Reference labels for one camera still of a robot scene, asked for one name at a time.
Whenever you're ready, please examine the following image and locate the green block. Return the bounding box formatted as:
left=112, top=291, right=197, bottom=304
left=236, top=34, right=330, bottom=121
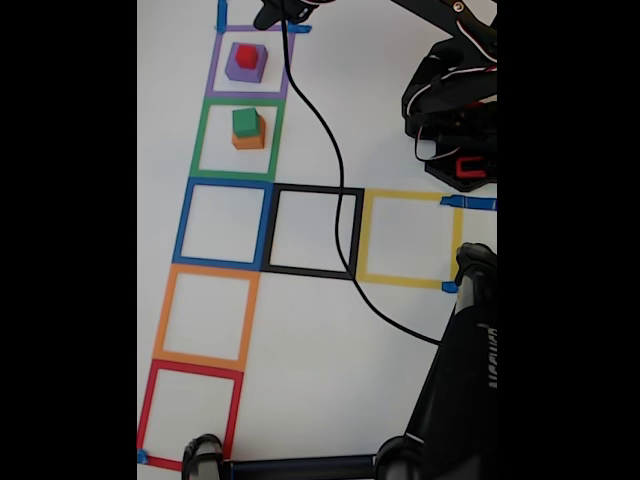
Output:
left=232, top=107, right=261, bottom=137

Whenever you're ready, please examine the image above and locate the orange block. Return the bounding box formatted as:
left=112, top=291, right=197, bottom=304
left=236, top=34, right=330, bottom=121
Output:
left=231, top=117, right=267, bottom=150

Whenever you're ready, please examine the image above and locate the purple block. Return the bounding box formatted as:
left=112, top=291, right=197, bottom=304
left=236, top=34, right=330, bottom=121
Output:
left=224, top=42, right=269, bottom=84

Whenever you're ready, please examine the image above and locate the purple square frame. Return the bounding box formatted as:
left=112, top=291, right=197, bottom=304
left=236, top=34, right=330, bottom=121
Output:
left=204, top=24, right=296, bottom=101

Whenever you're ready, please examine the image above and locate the green square frame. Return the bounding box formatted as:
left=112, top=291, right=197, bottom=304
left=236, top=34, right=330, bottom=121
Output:
left=189, top=97, right=287, bottom=182

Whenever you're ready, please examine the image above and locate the black camera cable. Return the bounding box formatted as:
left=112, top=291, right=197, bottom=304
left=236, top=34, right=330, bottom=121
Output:
left=280, top=18, right=444, bottom=345

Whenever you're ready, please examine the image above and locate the black square frame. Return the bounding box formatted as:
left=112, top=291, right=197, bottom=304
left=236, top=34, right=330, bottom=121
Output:
left=260, top=183, right=365, bottom=281

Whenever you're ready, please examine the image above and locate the yellow square frame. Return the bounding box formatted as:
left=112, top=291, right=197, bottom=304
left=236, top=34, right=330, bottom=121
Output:
left=355, top=188, right=464, bottom=291

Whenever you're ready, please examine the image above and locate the blue square frame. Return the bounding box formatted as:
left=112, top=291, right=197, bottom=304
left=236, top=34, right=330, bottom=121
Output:
left=172, top=177, right=275, bottom=272

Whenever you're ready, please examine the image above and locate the orange square frame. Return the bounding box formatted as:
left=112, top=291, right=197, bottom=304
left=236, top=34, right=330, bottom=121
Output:
left=152, top=263, right=261, bottom=372

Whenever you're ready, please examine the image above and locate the red square frame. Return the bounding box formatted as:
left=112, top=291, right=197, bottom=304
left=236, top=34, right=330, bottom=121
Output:
left=136, top=358, right=245, bottom=474

